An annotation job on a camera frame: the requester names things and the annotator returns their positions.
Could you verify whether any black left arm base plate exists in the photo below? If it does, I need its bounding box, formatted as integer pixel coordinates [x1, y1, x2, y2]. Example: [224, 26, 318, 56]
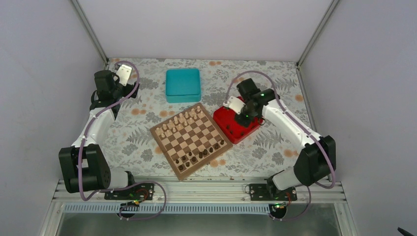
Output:
[104, 183, 154, 201]

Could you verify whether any aluminium front rail frame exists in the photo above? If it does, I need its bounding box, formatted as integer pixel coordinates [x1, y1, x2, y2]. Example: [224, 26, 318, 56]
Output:
[53, 177, 347, 204]

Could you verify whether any floral patterned table mat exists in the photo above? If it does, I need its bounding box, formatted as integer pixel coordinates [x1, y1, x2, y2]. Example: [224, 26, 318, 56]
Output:
[101, 59, 310, 178]

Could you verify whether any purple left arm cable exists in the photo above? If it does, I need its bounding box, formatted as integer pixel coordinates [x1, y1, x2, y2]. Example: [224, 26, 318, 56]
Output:
[76, 60, 167, 221]

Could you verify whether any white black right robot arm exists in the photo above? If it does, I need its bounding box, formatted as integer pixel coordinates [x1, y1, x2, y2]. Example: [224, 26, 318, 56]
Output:
[235, 79, 336, 200]

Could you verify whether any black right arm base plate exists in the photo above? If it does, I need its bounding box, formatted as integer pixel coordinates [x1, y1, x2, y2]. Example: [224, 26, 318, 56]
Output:
[248, 183, 298, 201]

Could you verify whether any left aluminium corner post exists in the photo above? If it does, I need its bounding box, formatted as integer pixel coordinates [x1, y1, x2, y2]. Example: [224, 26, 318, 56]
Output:
[70, 0, 109, 64]

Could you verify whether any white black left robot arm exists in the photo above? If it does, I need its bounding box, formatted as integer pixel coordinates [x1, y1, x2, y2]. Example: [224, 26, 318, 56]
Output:
[59, 60, 140, 200]

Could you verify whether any aluminium corner post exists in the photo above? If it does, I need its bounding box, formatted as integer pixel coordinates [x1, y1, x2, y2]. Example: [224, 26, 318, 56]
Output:
[70, 0, 109, 64]
[297, 0, 341, 69]

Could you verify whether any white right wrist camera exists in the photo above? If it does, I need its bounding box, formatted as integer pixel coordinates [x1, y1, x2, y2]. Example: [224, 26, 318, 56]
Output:
[223, 96, 245, 115]

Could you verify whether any wooden chess board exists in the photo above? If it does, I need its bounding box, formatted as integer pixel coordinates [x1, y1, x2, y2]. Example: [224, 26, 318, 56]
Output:
[150, 103, 233, 181]

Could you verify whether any right aluminium corner post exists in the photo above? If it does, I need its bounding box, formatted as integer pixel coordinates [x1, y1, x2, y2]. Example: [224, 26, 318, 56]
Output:
[297, 0, 341, 69]

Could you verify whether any red plastic tray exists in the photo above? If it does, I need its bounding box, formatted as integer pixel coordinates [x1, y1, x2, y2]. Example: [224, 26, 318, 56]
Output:
[213, 107, 265, 144]

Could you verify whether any teal plastic box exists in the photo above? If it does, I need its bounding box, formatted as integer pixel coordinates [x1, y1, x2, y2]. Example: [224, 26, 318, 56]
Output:
[165, 68, 202, 103]

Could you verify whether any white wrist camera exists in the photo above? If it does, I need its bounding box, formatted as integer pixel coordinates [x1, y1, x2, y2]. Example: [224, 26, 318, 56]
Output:
[116, 64, 132, 86]
[223, 96, 245, 115]

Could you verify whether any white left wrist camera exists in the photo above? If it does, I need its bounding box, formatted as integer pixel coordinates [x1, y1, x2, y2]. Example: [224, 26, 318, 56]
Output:
[116, 64, 132, 86]

